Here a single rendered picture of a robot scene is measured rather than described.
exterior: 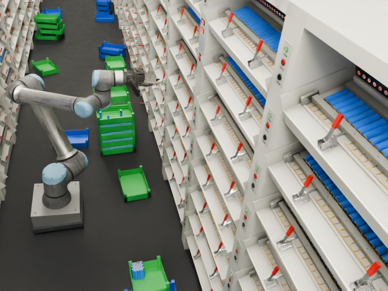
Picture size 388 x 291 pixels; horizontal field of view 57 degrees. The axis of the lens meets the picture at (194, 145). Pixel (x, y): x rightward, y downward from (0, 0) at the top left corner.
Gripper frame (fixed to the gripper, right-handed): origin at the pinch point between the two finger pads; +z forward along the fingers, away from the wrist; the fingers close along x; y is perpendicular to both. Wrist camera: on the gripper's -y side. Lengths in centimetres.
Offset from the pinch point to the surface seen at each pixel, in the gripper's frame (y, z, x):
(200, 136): -8.7, 14.9, -43.1
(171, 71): -7.1, 14.8, 27.0
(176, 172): -70, 18, -4
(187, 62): 12.6, 16.2, 0.1
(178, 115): -28.9, 17.5, 7.1
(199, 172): -29, 16, -49
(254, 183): 20, 11, -108
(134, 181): -106, -6, 28
